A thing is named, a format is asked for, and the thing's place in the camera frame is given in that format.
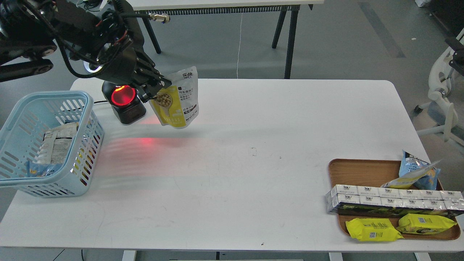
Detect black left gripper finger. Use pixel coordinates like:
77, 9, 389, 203
136, 82, 161, 103
135, 54, 172, 86

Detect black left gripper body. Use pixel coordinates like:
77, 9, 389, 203
96, 38, 145, 86

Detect yellow white snack pouch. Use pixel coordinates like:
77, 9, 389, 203
149, 66, 199, 129

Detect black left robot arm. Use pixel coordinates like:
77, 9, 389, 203
1, 0, 172, 102

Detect white snack packet in basket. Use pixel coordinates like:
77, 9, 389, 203
34, 122, 79, 165

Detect light blue plastic basket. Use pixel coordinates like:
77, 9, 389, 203
0, 91, 104, 197

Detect blue snack packet in basket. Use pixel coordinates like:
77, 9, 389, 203
26, 161, 62, 178

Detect blue snack bag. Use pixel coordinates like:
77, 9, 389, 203
399, 150, 441, 190

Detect yellow silver snack bag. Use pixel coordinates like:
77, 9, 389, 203
381, 160, 441, 189

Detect black barcode scanner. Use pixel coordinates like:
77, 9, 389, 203
101, 81, 146, 125

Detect background table black legs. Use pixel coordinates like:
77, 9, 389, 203
129, 0, 325, 79

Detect silver wrapped box pack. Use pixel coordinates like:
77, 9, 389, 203
325, 185, 464, 218

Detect yellow wet wipes pack left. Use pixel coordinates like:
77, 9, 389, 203
345, 218, 404, 242

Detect yellow wet wipes pack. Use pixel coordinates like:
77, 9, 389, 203
345, 218, 404, 242
396, 214, 457, 235

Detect yellow wet wipes pack right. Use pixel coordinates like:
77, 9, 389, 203
396, 214, 457, 235

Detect white office chair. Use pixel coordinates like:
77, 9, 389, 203
414, 30, 463, 142

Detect white hanging cable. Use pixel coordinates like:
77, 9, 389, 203
236, 14, 243, 79

